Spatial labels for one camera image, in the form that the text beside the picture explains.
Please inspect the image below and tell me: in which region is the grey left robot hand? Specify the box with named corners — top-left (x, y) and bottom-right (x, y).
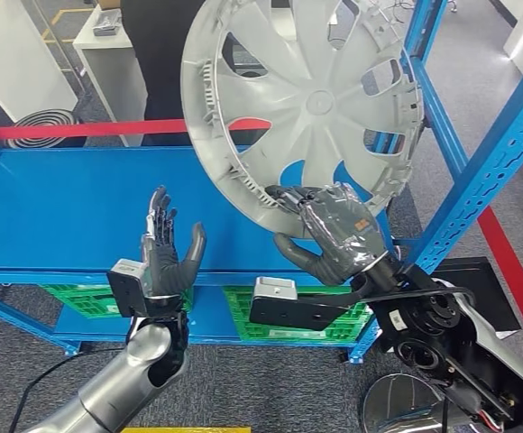
top-left (142, 186), bottom-right (207, 299)

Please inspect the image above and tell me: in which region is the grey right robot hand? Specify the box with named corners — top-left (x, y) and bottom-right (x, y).
top-left (266, 182), bottom-right (389, 287)

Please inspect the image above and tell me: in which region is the silver plastic wheel hubcap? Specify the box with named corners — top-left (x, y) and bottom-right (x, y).
top-left (180, 0), bottom-right (425, 240)

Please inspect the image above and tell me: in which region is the blue metal shelf rack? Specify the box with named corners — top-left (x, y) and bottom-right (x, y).
top-left (0, 0), bottom-right (523, 367)

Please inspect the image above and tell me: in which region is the green plastic crate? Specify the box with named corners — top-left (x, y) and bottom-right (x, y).
top-left (223, 285), bottom-right (373, 343)
top-left (40, 285), bottom-right (195, 318)

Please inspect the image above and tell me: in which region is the red barrier tape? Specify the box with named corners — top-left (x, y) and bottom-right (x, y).
top-left (0, 116), bottom-right (274, 142)
top-left (477, 206), bottom-right (523, 367)

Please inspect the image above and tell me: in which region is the white desk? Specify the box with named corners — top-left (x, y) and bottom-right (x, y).
top-left (73, 5), bottom-right (147, 148)

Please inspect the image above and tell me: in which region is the black floor board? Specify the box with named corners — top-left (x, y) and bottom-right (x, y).
top-left (423, 256), bottom-right (521, 351)

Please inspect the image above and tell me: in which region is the person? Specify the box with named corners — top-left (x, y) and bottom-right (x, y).
top-left (121, 0), bottom-right (272, 148)

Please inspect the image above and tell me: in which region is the small grey box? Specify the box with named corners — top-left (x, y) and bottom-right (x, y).
top-left (92, 8), bottom-right (122, 37)

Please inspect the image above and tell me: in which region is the white board panel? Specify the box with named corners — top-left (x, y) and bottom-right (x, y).
top-left (0, 0), bottom-right (79, 124)

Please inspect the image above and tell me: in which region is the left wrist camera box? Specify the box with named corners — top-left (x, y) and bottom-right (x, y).
top-left (107, 258), bottom-right (150, 318)

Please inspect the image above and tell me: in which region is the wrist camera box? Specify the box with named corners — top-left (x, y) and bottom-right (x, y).
top-left (248, 275), bottom-right (370, 332)
top-left (107, 258), bottom-right (150, 318)

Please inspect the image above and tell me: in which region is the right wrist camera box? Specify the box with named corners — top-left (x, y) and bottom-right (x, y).
top-left (248, 275), bottom-right (370, 332)

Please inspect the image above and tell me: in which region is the black coiled hose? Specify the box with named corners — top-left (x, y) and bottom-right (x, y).
top-left (6, 109), bottom-right (87, 150)

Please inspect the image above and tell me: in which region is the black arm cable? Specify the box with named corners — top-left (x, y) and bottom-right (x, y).
top-left (8, 348), bottom-right (128, 433)

